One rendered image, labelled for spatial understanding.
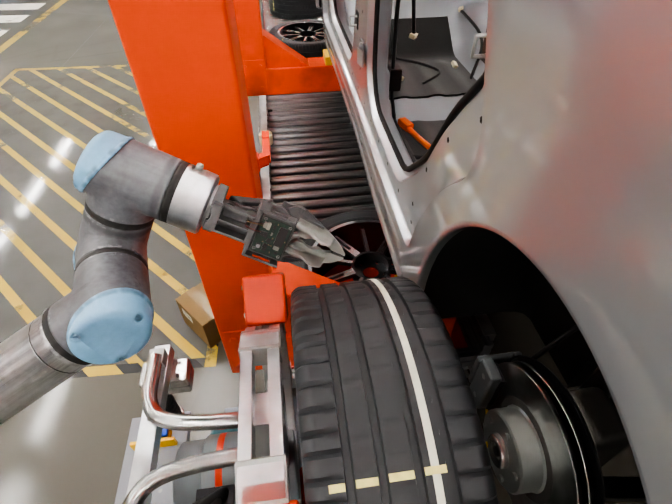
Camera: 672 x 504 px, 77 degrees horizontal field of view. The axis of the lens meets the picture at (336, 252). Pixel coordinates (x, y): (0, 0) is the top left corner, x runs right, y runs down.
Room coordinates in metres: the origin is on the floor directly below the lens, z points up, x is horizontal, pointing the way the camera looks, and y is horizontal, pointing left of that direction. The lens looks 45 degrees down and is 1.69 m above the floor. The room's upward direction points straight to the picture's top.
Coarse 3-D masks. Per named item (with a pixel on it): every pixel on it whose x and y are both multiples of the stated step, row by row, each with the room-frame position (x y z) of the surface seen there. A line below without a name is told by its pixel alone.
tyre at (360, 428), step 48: (336, 288) 0.49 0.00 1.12; (336, 336) 0.35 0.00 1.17; (384, 336) 0.35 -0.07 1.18; (432, 336) 0.35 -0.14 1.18; (336, 384) 0.28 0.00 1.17; (384, 384) 0.27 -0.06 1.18; (432, 384) 0.28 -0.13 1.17; (336, 432) 0.22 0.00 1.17; (384, 432) 0.22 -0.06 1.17; (432, 432) 0.22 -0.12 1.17; (480, 432) 0.22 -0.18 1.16; (336, 480) 0.17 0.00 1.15; (384, 480) 0.17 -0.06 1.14; (432, 480) 0.17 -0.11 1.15; (480, 480) 0.17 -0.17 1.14
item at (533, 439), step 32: (512, 384) 0.41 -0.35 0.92; (544, 384) 0.37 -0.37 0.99; (512, 416) 0.35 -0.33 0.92; (544, 416) 0.32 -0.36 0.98; (512, 448) 0.30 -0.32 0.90; (544, 448) 0.29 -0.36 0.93; (576, 448) 0.26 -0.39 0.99; (512, 480) 0.26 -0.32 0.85; (544, 480) 0.25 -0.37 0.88; (576, 480) 0.22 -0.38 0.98
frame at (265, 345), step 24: (240, 336) 0.40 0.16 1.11; (264, 336) 0.39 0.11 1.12; (240, 360) 0.35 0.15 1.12; (264, 360) 0.36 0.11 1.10; (288, 360) 0.53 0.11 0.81; (240, 384) 0.31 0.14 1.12; (288, 384) 0.51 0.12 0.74; (240, 408) 0.27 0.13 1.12; (288, 408) 0.46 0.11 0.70; (240, 432) 0.24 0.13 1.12; (240, 456) 0.20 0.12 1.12; (264, 456) 0.21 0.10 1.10; (240, 480) 0.18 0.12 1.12; (264, 480) 0.18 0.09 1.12; (288, 480) 0.18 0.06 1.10
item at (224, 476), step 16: (288, 432) 0.33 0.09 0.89; (192, 448) 0.30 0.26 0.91; (208, 448) 0.29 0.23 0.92; (224, 448) 0.29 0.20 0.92; (176, 480) 0.24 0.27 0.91; (192, 480) 0.24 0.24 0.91; (208, 480) 0.24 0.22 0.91; (224, 480) 0.24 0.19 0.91; (176, 496) 0.22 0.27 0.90; (192, 496) 0.22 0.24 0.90
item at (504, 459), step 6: (492, 438) 0.33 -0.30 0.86; (498, 438) 0.32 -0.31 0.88; (492, 444) 0.33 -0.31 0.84; (498, 444) 0.31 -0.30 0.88; (504, 444) 0.31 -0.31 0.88; (492, 450) 0.32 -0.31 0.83; (498, 450) 0.30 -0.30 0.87; (504, 450) 0.30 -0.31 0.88; (492, 456) 0.31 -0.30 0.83; (498, 456) 0.30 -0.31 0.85; (504, 456) 0.29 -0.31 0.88; (498, 462) 0.29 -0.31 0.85; (504, 462) 0.28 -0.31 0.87; (504, 468) 0.28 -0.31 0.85
